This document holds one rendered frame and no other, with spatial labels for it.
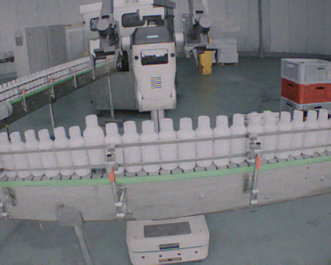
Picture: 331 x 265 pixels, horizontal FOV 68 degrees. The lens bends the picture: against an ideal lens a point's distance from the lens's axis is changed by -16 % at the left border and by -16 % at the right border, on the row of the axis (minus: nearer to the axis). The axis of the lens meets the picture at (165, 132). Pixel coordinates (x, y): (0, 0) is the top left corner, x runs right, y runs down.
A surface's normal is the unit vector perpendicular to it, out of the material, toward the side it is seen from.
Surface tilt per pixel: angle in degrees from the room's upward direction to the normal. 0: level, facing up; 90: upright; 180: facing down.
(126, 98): 90
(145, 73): 90
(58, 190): 90
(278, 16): 90
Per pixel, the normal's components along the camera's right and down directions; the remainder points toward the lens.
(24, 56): -0.25, 0.36
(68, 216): 0.06, 0.36
